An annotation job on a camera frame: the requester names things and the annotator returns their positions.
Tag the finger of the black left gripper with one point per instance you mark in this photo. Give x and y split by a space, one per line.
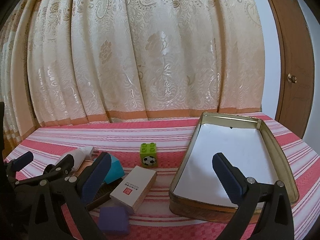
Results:
15 165
59 170

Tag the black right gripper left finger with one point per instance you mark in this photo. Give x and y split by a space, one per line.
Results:
79 191

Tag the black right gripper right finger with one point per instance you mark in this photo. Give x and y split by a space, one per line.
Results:
275 220

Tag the brown wooden comb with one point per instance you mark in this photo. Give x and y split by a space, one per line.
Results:
103 194

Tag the white charger plug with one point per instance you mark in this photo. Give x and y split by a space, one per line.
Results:
79 155

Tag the teal toy brick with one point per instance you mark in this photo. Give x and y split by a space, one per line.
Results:
115 172

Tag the white card box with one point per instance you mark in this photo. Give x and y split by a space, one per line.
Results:
131 192

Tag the purple foam block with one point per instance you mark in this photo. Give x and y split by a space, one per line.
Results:
114 220

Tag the green football toy brick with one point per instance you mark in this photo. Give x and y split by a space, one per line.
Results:
148 155

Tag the pink striped tablecloth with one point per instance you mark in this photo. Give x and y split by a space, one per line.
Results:
154 220

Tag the gold metal tin tray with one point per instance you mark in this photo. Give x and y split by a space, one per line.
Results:
248 144

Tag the brown wooden door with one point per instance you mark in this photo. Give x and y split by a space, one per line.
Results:
296 58

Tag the cream floral curtain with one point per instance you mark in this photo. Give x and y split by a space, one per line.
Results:
71 62

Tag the brass door knob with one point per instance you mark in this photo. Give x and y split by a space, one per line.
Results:
291 78

